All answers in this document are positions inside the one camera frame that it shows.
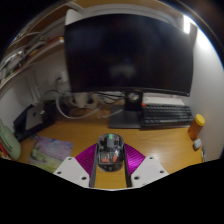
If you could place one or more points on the orange jar with yellow lid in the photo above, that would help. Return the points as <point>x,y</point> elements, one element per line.
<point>195,128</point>

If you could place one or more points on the white power strip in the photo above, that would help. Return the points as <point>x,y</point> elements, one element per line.
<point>82,100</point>

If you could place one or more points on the pale green plastic container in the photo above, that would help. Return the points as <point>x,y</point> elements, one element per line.
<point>9,141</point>

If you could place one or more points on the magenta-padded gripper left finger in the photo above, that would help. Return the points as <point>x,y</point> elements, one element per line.
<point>71,168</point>

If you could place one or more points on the silver mini computer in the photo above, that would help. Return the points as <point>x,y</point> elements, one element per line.
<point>34,117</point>

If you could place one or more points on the bright light bar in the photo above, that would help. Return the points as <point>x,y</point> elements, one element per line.
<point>186,24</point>

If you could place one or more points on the dark mechanical keyboard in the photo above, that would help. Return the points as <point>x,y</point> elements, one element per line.
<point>166,115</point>

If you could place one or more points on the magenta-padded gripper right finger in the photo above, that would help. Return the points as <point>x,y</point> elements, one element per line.
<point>148,168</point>

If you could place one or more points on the wooden wall shelf unit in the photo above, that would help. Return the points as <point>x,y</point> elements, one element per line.
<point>30,53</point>

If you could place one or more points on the black computer monitor with stand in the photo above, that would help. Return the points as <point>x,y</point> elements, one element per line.
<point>128,53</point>

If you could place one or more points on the flower landscape print mouse pad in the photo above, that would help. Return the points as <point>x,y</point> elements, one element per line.
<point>50,151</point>

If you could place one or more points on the transparent computer mouse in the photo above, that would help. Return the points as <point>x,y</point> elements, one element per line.
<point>110,153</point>

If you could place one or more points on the small grey earbuds case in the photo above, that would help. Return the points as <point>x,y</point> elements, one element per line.
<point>197,144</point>

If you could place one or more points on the black box stand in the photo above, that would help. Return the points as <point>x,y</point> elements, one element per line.
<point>20,130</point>

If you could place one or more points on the white wall outlet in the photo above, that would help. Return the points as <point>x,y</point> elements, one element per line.
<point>64,76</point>

